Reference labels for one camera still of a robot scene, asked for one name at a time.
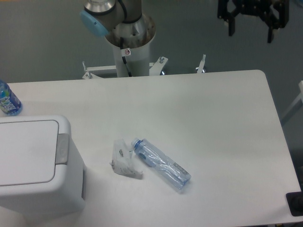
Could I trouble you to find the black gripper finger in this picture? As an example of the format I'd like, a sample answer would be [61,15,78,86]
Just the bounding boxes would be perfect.
[223,13,239,36]
[259,14,279,44]

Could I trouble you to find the white trash can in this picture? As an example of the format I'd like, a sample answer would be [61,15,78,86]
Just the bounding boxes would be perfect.
[0,115,86,216]

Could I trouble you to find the blue labelled water bottle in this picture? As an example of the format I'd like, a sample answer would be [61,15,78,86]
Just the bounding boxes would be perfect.
[0,80,23,116]

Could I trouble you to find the crushed clear plastic bottle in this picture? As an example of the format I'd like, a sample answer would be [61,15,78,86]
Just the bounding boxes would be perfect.
[131,138,191,190]

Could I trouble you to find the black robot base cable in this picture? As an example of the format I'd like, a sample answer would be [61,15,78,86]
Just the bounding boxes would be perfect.
[119,36,132,78]

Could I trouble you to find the white trash can lid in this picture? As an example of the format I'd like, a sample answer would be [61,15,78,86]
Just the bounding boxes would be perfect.
[0,120,59,186]

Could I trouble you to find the crumpled white paper package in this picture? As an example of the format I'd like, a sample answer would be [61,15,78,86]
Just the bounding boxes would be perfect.
[110,139,143,179]

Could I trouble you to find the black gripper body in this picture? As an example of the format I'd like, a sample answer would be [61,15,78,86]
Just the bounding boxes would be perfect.
[217,0,289,29]

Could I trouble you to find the black table clamp device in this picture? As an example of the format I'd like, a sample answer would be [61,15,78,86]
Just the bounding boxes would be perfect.
[286,192,303,217]

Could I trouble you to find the white frame at right edge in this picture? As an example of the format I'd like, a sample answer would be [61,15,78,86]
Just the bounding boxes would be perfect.
[280,80,303,127]

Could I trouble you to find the grey lid push button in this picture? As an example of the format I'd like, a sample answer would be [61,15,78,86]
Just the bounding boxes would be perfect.
[55,133,69,165]

